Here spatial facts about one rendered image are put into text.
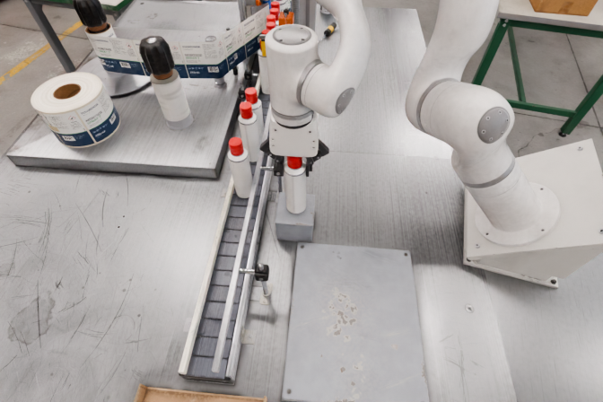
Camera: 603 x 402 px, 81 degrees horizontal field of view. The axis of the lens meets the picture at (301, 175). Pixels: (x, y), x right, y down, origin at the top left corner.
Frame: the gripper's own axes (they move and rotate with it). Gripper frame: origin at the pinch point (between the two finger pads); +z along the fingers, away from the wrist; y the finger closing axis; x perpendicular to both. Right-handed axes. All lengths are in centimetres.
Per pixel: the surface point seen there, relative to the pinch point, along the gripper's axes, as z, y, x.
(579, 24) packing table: 33, -137, -137
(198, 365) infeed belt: 20.8, 16.9, 37.9
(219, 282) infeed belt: 20.8, 16.7, 20.0
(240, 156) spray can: 4.3, 14.1, -5.7
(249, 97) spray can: 1.6, 14.9, -25.5
